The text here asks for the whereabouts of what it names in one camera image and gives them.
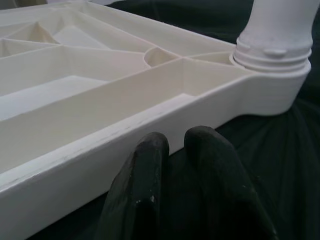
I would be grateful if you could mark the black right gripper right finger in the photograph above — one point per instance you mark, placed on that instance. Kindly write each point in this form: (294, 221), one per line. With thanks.
(220, 190)

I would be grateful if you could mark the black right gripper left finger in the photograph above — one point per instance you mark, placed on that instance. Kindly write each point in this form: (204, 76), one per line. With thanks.
(140, 190)

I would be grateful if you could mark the white plastic table top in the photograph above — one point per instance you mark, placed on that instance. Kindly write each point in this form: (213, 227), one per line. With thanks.
(75, 112)

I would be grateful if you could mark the white plastic table leg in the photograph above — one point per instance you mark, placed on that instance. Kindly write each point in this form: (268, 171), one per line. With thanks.
(275, 30)

